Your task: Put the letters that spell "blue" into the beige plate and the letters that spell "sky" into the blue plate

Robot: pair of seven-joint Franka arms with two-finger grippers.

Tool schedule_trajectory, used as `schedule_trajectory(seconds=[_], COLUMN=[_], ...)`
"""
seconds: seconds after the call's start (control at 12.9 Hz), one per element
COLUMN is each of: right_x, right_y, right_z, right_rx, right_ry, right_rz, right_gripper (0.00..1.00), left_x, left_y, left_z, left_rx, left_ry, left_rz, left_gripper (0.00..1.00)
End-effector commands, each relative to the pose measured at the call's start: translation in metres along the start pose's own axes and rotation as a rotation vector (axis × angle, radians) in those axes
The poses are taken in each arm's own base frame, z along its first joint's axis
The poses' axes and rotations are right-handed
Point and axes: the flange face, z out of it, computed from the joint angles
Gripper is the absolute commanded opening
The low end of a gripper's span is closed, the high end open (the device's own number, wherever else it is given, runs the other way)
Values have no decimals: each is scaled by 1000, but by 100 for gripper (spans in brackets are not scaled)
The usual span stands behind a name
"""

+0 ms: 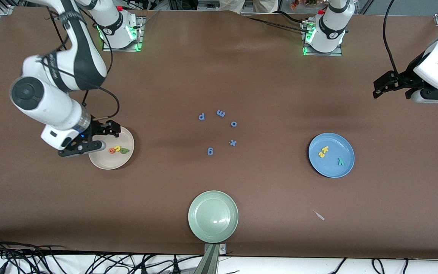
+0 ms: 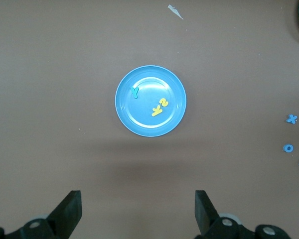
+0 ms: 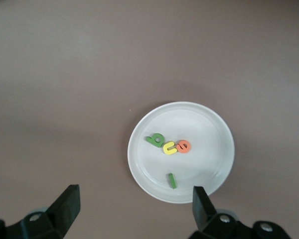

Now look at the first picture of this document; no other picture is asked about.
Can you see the yellow foam letter k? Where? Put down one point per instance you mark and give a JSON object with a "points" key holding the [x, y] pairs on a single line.
{"points": [[324, 148]]}

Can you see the blue foam letter m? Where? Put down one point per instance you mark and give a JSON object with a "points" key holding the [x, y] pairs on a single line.
{"points": [[221, 113]]}

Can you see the grey metal camera mount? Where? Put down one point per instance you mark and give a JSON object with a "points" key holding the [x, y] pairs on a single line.
{"points": [[211, 262]]}

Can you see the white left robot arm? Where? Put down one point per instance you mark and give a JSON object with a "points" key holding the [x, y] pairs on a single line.
{"points": [[329, 30]]}

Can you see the teal foam letter y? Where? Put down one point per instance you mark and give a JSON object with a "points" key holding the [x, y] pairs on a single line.
{"points": [[340, 161]]}

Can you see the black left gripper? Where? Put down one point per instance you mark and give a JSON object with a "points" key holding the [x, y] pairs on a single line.
{"points": [[404, 77]]}

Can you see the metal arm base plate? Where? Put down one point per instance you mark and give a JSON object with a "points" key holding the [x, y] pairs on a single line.
{"points": [[140, 30], [337, 53]]}

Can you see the pale green plate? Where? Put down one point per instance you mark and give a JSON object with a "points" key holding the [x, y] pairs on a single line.
{"points": [[213, 217]]}

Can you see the green foam letter a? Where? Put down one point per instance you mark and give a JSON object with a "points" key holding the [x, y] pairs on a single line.
{"points": [[124, 151]]}

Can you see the clear tape scrap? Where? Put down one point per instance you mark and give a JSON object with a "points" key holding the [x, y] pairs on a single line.
{"points": [[319, 215]]}

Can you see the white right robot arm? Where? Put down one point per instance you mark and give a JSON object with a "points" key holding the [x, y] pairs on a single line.
{"points": [[44, 102]]}

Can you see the blue foam letter x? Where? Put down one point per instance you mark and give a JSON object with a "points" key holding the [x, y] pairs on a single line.
{"points": [[233, 142]]}

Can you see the person in beige trousers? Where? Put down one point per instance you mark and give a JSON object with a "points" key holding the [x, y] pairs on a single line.
{"points": [[230, 4]]}

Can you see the brown table mat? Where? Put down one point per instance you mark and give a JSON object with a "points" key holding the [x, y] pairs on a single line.
{"points": [[219, 76]]}

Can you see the blue plate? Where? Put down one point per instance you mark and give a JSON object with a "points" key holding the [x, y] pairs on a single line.
{"points": [[333, 167]]}

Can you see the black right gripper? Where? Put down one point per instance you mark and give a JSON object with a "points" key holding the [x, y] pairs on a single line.
{"points": [[96, 128]]}

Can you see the beige plate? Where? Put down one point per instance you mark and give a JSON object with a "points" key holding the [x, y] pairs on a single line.
{"points": [[112, 161]]}

